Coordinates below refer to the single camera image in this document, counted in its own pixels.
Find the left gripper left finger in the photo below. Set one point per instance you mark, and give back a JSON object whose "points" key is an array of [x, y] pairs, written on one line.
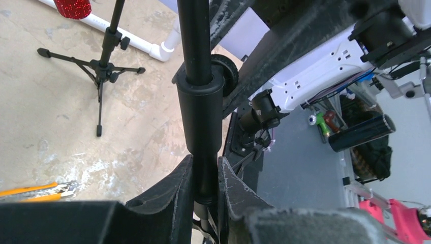
{"points": [[161, 214]]}

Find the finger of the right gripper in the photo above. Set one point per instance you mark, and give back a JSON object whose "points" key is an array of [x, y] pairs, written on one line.
{"points": [[303, 26], [223, 14]]}

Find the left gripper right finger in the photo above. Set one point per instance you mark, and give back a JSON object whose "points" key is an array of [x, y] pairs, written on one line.
{"points": [[244, 217]]}

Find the black tripod mic stand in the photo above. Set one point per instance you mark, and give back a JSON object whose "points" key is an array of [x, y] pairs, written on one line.
{"points": [[200, 93]]}

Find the black tripod shockmount stand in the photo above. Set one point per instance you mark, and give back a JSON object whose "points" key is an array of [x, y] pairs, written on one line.
{"points": [[102, 70]]}

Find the red glitter microphone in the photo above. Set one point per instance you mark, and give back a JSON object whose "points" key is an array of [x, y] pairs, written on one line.
{"points": [[73, 9]]}

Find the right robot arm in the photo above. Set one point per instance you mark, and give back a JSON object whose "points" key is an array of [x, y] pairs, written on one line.
{"points": [[385, 34]]}

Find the green toy tool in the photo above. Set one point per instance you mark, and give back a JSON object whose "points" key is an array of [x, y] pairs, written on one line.
{"points": [[317, 119]]}

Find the yellow utility knife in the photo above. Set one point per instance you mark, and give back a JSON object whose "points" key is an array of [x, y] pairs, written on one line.
{"points": [[46, 193]]}

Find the black cylinder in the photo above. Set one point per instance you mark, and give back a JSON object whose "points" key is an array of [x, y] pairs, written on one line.
{"points": [[364, 132]]}

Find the pink object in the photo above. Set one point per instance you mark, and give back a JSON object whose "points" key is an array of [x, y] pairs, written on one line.
{"points": [[400, 223]]}

